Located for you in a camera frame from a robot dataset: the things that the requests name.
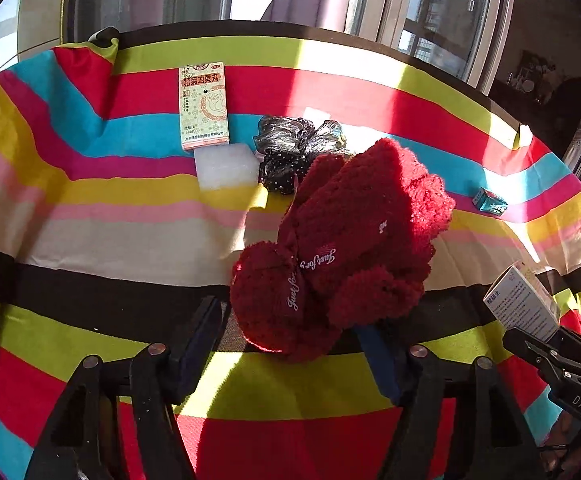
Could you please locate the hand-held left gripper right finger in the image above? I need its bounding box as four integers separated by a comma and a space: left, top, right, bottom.
355, 325, 546, 480

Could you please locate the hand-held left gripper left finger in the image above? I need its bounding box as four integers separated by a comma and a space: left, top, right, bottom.
24, 295, 226, 480

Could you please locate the white medicine box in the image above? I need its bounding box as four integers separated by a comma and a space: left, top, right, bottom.
483, 261, 562, 344

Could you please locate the small teal box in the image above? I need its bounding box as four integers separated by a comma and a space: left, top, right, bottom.
471, 186, 510, 217

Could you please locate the white foam block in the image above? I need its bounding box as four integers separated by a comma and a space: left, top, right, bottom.
194, 143, 262, 192

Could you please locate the black mesh hair scrunchie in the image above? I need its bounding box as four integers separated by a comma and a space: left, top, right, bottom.
253, 115, 351, 195

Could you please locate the yellow green medicine box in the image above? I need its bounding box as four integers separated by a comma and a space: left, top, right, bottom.
178, 61, 232, 152

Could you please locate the striped colourful tablecloth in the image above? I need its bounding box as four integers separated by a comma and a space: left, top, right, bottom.
0, 22, 581, 480

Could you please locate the dark wooden cabinet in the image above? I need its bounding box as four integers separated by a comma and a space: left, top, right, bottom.
490, 49, 581, 161

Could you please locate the window frame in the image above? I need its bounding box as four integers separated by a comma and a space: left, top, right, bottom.
360, 0, 517, 92

